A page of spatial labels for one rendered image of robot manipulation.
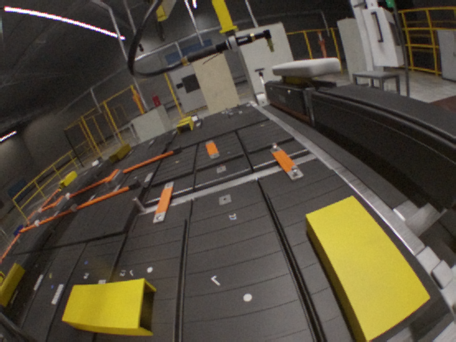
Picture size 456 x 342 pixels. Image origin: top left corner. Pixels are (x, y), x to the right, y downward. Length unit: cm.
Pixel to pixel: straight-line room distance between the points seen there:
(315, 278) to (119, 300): 23
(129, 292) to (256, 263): 17
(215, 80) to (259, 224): 451
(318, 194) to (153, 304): 29
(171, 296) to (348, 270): 21
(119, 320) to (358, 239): 28
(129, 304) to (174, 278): 7
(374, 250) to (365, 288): 4
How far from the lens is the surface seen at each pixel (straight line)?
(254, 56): 477
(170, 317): 26
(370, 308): 19
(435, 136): 30
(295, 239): 26
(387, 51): 295
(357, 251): 21
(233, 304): 23
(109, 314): 28
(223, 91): 473
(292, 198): 31
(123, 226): 44
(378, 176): 38
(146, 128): 489
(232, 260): 26
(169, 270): 29
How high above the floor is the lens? 121
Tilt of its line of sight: 28 degrees down
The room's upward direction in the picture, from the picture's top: 21 degrees counter-clockwise
